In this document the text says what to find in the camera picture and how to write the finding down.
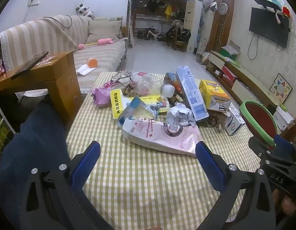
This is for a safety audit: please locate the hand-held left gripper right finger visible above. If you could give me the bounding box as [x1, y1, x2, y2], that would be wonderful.
[195, 141, 276, 230]

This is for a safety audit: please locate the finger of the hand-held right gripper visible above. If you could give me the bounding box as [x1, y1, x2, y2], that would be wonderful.
[274, 134, 296, 160]
[248, 136, 275, 160]

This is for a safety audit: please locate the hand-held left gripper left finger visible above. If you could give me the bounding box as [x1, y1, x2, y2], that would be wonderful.
[20, 141, 115, 230]

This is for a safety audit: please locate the red bin with green rim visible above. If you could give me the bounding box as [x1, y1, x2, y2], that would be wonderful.
[239, 100, 281, 146]

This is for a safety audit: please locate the small white blue carton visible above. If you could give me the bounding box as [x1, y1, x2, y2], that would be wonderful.
[225, 107, 246, 136]

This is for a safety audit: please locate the pink white packaging bag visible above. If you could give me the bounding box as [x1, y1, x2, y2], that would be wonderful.
[121, 117, 203, 158]

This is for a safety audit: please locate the white paper ball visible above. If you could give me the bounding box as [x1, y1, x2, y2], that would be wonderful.
[166, 102, 196, 127]

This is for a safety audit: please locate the yellow snack packet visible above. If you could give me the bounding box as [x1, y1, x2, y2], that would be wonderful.
[110, 90, 171, 120]

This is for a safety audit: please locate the yellow carton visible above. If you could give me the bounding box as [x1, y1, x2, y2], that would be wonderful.
[199, 80, 232, 111]

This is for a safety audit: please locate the pink plastic bag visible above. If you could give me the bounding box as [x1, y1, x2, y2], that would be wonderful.
[90, 80, 115, 108]

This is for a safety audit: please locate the long blue white carton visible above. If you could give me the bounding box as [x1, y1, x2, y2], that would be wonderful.
[175, 66, 209, 122]

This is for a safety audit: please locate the silver blue wrapper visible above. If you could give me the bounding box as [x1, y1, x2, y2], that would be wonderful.
[117, 96, 163, 128]

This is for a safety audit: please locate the brown wrapper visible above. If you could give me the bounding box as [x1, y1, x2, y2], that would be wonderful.
[112, 71, 139, 94]

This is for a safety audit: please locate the orange snack packet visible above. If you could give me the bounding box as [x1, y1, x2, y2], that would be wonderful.
[164, 72, 184, 94]

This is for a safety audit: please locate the clear plastic bottle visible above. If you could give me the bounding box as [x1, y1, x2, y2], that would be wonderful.
[130, 71, 175, 99]

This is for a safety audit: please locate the person's right hand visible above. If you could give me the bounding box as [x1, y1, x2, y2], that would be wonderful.
[273, 189, 296, 221]

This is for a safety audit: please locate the person's blue trouser leg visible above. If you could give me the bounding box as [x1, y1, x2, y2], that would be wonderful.
[0, 96, 74, 230]

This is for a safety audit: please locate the yellow checked tablecloth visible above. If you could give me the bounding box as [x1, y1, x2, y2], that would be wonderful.
[66, 71, 266, 230]

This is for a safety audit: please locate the colourful checkers board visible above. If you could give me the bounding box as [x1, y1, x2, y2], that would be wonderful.
[269, 73, 293, 98]

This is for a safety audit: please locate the long cream television cabinet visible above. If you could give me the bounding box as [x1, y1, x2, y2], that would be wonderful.
[207, 50, 283, 111]

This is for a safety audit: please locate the wooden cabinet with stickers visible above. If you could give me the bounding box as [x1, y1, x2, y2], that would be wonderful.
[0, 51, 83, 130]

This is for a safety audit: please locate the white cloth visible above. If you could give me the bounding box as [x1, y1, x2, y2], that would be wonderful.
[76, 64, 96, 76]

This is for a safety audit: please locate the green white box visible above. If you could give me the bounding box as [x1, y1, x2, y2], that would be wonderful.
[220, 41, 241, 61]

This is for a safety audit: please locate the black tablet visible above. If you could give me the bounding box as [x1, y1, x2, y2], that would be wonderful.
[11, 51, 49, 80]

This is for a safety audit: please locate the pink toy wand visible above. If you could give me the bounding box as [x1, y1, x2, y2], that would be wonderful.
[78, 38, 114, 49]

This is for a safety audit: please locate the beige cushion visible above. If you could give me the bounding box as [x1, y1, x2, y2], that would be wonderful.
[86, 19, 123, 45]

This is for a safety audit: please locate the beige striped sofa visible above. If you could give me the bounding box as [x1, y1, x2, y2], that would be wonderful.
[0, 14, 129, 94]

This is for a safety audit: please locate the white standing air conditioner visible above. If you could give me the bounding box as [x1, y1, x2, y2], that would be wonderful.
[183, 0, 202, 52]

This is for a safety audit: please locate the black oval object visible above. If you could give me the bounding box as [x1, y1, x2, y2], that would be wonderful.
[253, 0, 281, 11]

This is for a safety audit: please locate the small white bicycle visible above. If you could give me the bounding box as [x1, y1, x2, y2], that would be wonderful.
[143, 26, 164, 41]

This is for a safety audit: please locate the wall-mounted black television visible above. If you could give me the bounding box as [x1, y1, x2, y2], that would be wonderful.
[249, 7, 290, 48]

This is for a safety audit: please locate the black cable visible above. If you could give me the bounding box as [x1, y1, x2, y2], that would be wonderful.
[43, 16, 73, 28]

